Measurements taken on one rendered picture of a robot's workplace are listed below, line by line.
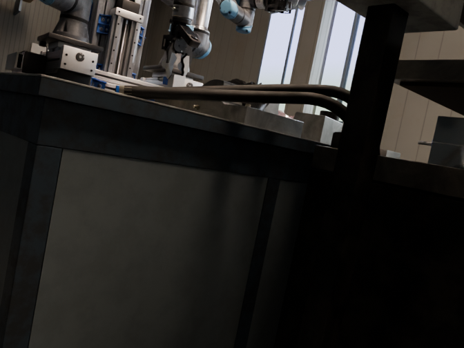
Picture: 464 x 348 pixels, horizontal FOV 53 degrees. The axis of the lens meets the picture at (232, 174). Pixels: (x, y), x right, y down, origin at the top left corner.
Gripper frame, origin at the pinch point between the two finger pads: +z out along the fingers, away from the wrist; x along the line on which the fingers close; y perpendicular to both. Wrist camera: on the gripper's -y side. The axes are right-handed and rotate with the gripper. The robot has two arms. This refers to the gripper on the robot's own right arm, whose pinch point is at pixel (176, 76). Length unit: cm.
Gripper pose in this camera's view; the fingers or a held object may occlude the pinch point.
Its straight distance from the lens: 172.6
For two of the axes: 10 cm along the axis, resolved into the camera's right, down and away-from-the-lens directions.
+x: -7.5, 0.0, -6.6
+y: -6.4, -2.7, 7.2
